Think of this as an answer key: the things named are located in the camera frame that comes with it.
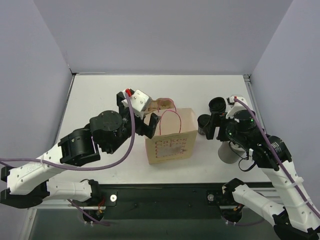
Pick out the dark cup with EAT print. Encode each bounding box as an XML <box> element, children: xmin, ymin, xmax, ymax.
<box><xmin>197</xmin><ymin>114</ymin><xmax>211</xmax><ymax>136</ymax></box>

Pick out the brown cardboard cup carrier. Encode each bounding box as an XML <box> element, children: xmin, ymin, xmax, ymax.
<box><xmin>144</xmin><ymin>98</ymin><xmax>176</xmax><ymax>114</ymax></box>

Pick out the stack of black cup lids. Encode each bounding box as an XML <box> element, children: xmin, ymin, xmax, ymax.
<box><xmin>208</xmin><ymin>97</ymin><xmax>227</xmax><ymax>115</ymax></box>

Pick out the pink and cream paper bag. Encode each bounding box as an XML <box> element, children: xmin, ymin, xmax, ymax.
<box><xmin>144</xmin><ymin>106</ymin><xmax>198</xmax><ymax>165</ymax></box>

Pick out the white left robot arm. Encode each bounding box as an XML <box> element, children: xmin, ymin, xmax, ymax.
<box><xmin>0</xmin><ymin>88</ymin><xmax>160</xmax><ymax>209</ymax></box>

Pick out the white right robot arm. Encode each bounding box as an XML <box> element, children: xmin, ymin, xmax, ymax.
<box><xmin>203</xmin><ymin>109</ymin><xmax>320</xmax><ymax>240</ymax></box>

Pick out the grey cup with cable ties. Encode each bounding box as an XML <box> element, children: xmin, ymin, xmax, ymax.
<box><xmin>218</xmin><ymin>141</ymin><xmax>246</xmax><ymax>164</ymax></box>

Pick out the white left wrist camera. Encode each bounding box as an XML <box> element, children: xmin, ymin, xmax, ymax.
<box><xmin>121</xmin><ymin>88</ymin><xmax>152</xmax><ymax>120</ymax></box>

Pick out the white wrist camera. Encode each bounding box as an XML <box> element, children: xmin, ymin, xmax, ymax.
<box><xmin>225</xmin><ymin>94</ymin><xmax>248</xmax><ymax>119</ymax></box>
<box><xmin>121</xmin><ymin>88</ymin><xmax>152</xmax><ymax>120</ymax></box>

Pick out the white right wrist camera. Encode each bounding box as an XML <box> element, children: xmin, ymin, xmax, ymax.
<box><xmin>225</xmin><ymin>94</ymin><xmax>248</xmax><ymax>119</ymax></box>

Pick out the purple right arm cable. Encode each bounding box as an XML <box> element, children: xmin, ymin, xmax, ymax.
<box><xmin>233</xmin><ymin>97</ymin><xmax>320</xmax><ymax>226</ymax></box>

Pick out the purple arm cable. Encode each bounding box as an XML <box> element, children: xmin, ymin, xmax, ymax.
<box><xmin>233</xmin><ymin>97</ymin><xmax>320</xmax><ymax>226</ymax></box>
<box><xmin>0</xmin><ymin>96</ymin><xmax>137</xmax><ymax>226</ymax></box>

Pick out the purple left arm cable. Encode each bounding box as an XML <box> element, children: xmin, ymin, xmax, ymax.
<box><xmin>0</xmin><ymin>96</ymin><xmax>137</xmax><ymax>226</ymax></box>

